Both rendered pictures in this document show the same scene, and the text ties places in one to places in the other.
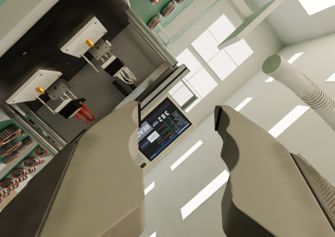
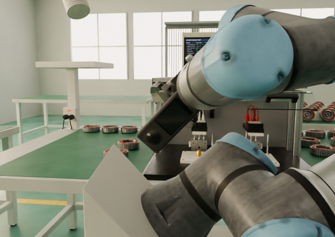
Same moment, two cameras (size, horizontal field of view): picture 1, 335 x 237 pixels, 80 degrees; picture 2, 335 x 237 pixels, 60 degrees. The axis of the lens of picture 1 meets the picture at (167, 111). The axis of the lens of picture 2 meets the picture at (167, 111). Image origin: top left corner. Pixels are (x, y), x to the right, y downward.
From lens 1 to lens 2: 0.49 m
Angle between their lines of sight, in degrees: 19
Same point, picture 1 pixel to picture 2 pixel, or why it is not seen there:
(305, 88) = not seen: outside the picture
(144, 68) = not seen: hidden behind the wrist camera
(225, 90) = not seen: outside the picture
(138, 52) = not seen: hidden behind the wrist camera
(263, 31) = (45, 27)
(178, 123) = (193, 48)
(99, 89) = (227, 121)
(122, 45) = (183, 135)
